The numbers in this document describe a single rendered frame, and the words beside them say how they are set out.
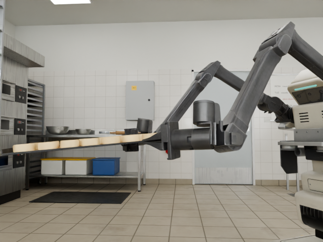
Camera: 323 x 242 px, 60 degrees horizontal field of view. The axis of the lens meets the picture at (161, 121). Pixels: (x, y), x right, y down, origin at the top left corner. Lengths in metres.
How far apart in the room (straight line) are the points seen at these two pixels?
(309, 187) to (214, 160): 3.76
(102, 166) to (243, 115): 3.97
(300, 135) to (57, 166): 4.03
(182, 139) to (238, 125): 0.16
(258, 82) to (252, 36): 4.71
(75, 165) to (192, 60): 2.76
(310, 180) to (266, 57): 0.74
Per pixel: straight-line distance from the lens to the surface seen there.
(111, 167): 4.61
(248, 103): 0.82
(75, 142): 0.79
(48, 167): 4.97
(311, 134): 1.43
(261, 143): 5.28
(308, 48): 1.10
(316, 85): 1.38
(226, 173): 5.22
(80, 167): 4.75
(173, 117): 1.32
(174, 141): 0.73
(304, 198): 1.48
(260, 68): 0.90
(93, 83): 5.44
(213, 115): 0.74
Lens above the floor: 0.82
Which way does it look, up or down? 4 degrees up
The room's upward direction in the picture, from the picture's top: straight up
